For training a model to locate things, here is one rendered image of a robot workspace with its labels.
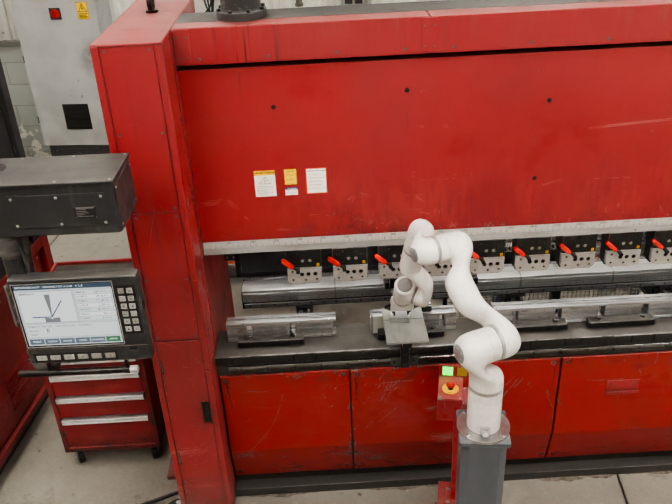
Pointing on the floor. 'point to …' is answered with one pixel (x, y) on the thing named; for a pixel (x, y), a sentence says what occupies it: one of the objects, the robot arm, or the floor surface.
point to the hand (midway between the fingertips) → (401, 310)
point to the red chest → (106, 397)
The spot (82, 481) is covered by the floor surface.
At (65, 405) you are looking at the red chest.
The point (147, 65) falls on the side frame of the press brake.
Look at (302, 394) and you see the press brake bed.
